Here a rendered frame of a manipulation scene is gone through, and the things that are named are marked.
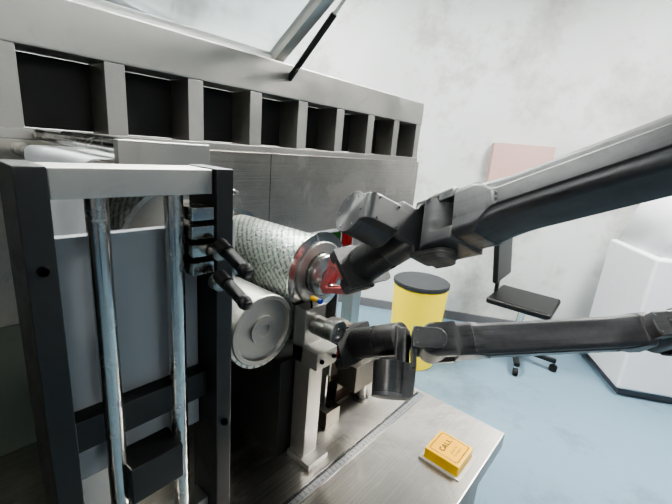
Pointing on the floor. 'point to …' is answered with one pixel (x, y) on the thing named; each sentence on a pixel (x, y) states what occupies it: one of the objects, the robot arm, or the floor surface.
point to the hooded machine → (638, 299)
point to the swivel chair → (540, 308)
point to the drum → (418, 301)
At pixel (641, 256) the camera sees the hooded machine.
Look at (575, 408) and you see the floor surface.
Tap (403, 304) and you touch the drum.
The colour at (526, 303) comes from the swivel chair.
